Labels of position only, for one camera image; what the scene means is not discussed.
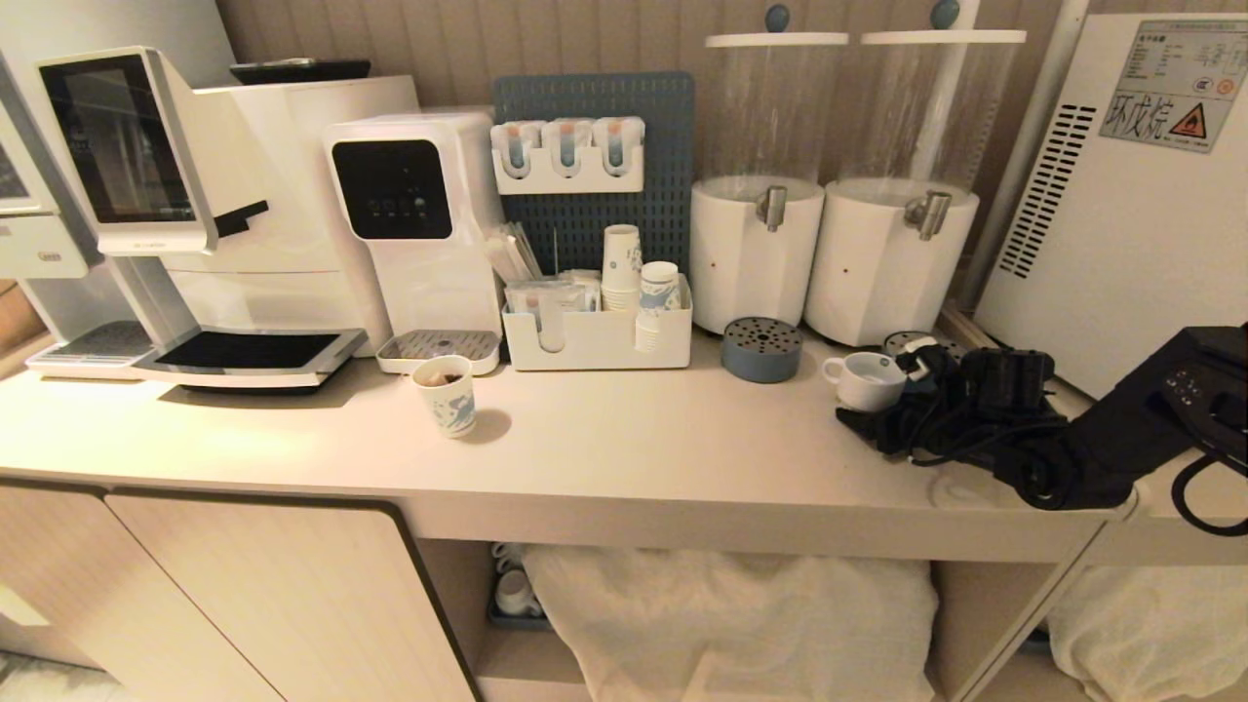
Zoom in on white coffee machine with screen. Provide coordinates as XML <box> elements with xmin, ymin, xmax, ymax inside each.
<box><xmin>34</xmin><ymin>46</ymin><xmax>422</xmax><ymax>394</ymax></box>

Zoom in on white cup on shelf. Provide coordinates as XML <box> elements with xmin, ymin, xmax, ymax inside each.
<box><xmin>492</xmin><ymin>541</ymin><xmax>544</xmax><ymax>618</ymax></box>

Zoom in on warning label sticker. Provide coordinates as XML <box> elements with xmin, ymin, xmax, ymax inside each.
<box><xmin>1099</xmin><ymin>19</ymin><xmax>1248</xmax><ymax>155</ymax></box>

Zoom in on water dispenser drip tray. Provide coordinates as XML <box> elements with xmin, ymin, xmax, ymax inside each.
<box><xmin>375</xmin><ymin>329</ymin><xmax>502</xmax><ymax>376</ymax></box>

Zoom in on tall stack of paper cups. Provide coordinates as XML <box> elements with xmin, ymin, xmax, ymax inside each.
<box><xmin>601</xmin><ymin>224</ymin><xmax>644</xmax><ymax>314</ymax></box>

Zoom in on coffee machine drip tray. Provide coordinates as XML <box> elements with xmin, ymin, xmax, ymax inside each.
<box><xmin>131</xmin><ymin>328</ymin><xmax>370</xmax><ymax>395</ymax></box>

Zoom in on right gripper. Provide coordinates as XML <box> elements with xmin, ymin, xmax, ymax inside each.
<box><xmin>836</xmin><ymin>375</ymin><xmax>1071</xmax><ymax>471</ymax></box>

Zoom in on white towel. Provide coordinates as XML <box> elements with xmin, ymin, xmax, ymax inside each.
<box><xmin>521</xmin><ymin>544</ymin><xmax>943</xmax><ymax>702</ymax></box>
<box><xmin>1046</xmin><ymin>565</ymin><xmax>1248</xmax><ymax>702</ymax></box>

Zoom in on printed paper cup with drink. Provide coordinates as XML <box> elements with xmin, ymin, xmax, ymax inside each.
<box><xmin>410</xmin><ymin>355</ymin><xmax>479</xmax><ymax>440</ymax></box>

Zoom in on black cable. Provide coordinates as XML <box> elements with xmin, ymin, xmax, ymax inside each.
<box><xmin>1170</xmin><ymin>450</ymin><xmax>1248</xmax><ymax>538</ymax></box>

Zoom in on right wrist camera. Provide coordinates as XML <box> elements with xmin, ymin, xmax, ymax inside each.
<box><xmin>960</xmin><ymin>348</ymin><xmax>1057</xmax><ymax>417</ymax></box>

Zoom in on white organizer box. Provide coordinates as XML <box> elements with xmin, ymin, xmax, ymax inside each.
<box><xmin>501</xmin><ymin>277</ymin><xmax>694</xmax><ymax>372</ymax></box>

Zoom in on short stack of paper cups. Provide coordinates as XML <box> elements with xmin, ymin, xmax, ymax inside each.
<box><xmin>635</xmin><ymin>260</ymin><xmax>682</xmax><ymax>355</ymax></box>

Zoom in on bundle of wrapped stirrers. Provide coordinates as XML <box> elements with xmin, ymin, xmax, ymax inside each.
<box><xmin>484</xmin><ymin>221</ymin><xmax>544</xmax><ymax>286</ymax></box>

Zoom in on white ceramic cup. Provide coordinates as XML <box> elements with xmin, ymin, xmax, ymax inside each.
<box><xmin>822</xmin><ymin>352</ymin><xmax>910</xmax><ymax>412</ymax></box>

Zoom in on clear beverage dispenser white base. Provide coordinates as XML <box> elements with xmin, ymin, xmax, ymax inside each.
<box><xmin>689</xmin><ymin>4</ymin><xmax>852</xmax><ymax>336</ymax></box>
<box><xmin>803</xmin><ymin>0</ymin><xmax>1028</xmax><ymax>349</ymax></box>

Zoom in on blue shelf tray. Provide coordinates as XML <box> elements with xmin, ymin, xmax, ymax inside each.
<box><xmin>487</xmin><ymin>597</ymin><xmax>553</xmax><ymax>632</ymax></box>

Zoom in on beige cabinet door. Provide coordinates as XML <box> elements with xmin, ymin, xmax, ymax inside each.
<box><xmin>104</xmin><ymin>492</ymin><xmax>481</xmax><ymax>702</ymax></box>
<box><xmin>0</xmin><ymin>482</ymin><xmax>286</xmax><ymax>702</ymax></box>

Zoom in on white machine with grey frame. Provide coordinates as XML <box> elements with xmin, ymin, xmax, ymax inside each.
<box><xmin>0</xmin><ymin>54</ymin><xmax>103</xmax><ymax>342</ymax></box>

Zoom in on pile of sachets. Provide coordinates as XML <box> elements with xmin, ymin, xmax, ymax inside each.
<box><xmin>505</xmin><ymin>269</ymin><xmax>604</xmax><ymax>315</ymax></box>

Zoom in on white three-slot wall holder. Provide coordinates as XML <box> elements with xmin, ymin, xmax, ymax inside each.
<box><xmin>489</xmin><ymin>116</ymin><xmax>646</xmax><ymax>195</ymax></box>

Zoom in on white water dispenser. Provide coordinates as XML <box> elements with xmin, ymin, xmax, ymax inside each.
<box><xmin>324</xmin><ymin>109</ymin><xmax>505</xmax><ymax>376</ymax></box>

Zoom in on white flat drip tray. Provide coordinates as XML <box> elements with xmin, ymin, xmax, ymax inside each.
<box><xmin>25</xmin><ymin>321</ymin><xmax>157</xmax><ymax>380</ymax></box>

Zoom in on black tray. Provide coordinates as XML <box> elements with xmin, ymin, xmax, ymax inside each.
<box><xmin>230</xmin><ymin>58</ymin><xmax>372</xmax><ymax>87</ymax></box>

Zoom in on blue-grey pegboard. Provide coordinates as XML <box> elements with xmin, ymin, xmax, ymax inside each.
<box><xmin>491</xmin><ymin>71</ymin><xmax>696</xmax><ymax>281</ymax></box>

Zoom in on white mini fridge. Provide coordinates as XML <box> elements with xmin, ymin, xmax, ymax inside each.
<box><xmin>973</xmin><ymin>12</ymin><xmax>1248</xmax><ymax>401</ymax></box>

